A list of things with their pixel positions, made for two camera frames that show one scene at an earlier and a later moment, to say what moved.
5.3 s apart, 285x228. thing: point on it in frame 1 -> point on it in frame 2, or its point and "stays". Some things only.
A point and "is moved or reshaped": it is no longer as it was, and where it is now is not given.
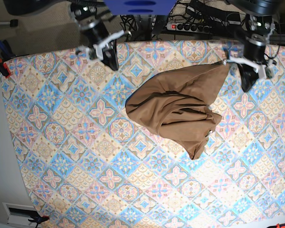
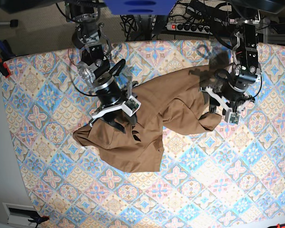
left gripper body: x=94 y=32 -> x=109 y=96
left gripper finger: x=109 y=56 -> x=110 y=119
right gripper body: x=254 y=56 -> x=230 y=100
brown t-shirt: x=177 y=100 is moved or reshaped
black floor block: x=14 y=23 stays
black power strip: x=188 y=27 stays
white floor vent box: x=19 y=214 stays
